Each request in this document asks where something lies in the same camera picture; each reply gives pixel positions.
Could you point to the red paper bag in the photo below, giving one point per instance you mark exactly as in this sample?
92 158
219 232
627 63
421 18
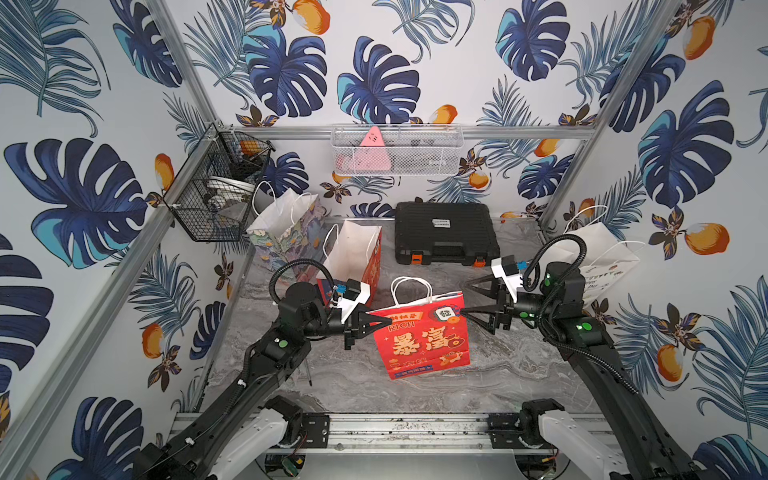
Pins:
353 251
426 335

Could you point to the white happy paper bag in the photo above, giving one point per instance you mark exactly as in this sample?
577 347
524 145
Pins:
606 261

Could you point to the black wire basket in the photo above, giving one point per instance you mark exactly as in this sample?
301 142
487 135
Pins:
216 198

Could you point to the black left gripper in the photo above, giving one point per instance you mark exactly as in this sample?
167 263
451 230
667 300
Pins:
350 329

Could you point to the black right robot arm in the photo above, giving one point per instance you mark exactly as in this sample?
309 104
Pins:
547 295

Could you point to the pink triangle item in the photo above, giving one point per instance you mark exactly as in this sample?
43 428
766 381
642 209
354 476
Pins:
371 155

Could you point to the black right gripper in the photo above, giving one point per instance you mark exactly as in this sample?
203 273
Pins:
503 307

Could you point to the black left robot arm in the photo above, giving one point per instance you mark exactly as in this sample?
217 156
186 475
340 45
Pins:
247 419

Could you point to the aluminium linear rail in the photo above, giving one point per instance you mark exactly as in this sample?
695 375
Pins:
400 433

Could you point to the black tool case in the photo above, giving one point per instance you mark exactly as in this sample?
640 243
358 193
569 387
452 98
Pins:
427 233

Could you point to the floral paper bag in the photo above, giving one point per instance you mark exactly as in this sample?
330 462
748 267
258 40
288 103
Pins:
291 227

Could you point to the white mesh wall shelf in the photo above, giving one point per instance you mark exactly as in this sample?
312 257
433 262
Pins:
415 149

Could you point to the orange handled screwdriver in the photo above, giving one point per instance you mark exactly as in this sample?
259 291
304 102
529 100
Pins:
308 372

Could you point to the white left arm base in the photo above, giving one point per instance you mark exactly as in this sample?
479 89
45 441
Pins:
278 424

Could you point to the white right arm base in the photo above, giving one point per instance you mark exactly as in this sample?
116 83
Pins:
545 421

